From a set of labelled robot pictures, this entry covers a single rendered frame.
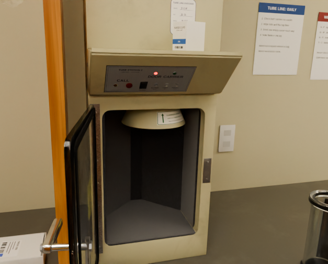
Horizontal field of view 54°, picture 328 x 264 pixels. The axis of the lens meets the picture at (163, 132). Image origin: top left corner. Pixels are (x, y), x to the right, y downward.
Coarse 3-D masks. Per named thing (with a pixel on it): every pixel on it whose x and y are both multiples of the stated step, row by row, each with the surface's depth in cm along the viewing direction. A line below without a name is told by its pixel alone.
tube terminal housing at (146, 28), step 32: (96, 0) 69; (128, 0) 71; (160, 0) 73; (96, 32) 71; (128, 32) 73; (160, 32) 75; (96, 96) 74; (128, 96) 76; (160, 96) 78; (192, 96) 81; (128, 256) 87; (160, 256) 90; (192, 256) 93
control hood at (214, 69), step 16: (96, 48) 61; (96, 64) 64; (112, 64) 64; (128, 64) 65; (144, 64) 66; (160, 64) 67; (176, 64) 68; (192, 64) 69; (208, 64) 70; (224, 64) 70; (96, 80) 68; (192, 80) 73; (208, 80) 74; (224, 80) 75
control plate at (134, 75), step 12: (108, 72) 66; (120, 72) 67; (132, 72) 67; (144, 72) 68; (168, 72) 69; (180, 72) 70; (192, 72) 71; (108, 84) 69; (120, 84) 70; (132, 84) 71; (168, 84) 73; (180, 84) 74
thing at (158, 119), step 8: (128, 112) 86; (136, 112) 83; (144, 112) 82; (152, 112) 82; (160, 112) 82; (168, 112) 83; (176, 112) 85; (128, 120) 85; (136, 120) 83; (144, 120) 82; (152, 120) 82; (160, 120) 82; (168, 120) 83; (176, 120) 84; (184, 120) 89; (144, 128) 82; (152, 128) 82; (160, 128) 82; (168, 128) 83
